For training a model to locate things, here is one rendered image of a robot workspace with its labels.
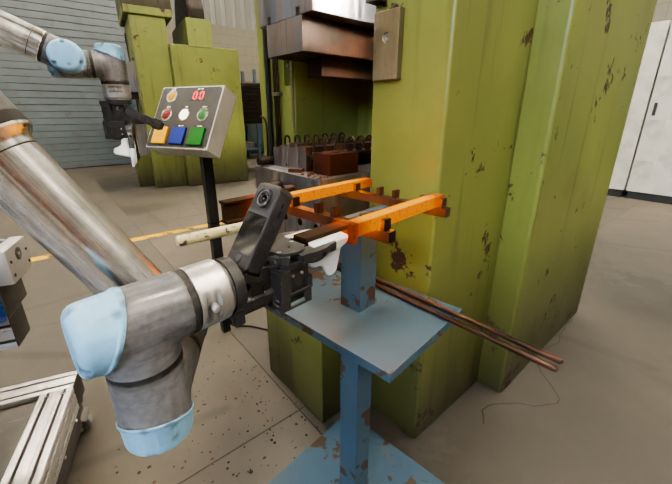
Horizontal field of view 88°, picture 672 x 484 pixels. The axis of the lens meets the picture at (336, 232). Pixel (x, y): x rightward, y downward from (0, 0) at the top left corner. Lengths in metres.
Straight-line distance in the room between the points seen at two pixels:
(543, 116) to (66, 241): 1.25
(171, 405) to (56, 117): 8.54
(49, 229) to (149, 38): 5.51
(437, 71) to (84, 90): 8.30
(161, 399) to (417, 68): 0.90
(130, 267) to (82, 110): 8.42
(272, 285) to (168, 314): 0.14
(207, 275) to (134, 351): 0.10
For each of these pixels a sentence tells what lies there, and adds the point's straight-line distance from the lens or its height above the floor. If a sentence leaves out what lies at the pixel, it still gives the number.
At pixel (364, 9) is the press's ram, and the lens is 1.28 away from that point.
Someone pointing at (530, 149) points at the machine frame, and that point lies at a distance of 1.35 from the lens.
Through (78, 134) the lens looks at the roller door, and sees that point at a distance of 8.90.
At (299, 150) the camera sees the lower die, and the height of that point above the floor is 0.98.
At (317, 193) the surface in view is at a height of 0.92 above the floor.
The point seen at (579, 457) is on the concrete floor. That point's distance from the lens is 1.62.
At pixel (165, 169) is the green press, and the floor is 0.27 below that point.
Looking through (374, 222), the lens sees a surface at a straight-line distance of 0.60.
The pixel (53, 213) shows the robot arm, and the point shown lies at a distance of 0.51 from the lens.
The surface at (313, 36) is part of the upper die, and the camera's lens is 1.19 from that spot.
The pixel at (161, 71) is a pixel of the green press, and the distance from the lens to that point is 5.92.
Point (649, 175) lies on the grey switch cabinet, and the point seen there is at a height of 0.33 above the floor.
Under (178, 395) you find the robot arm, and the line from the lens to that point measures 0.45.
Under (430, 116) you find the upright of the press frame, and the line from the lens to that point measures 0.99.
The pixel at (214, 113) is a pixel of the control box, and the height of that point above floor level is 1.09.
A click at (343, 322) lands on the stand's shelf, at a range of 0.81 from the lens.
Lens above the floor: 1.10
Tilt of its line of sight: 19 degrees down
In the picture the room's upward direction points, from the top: straight up
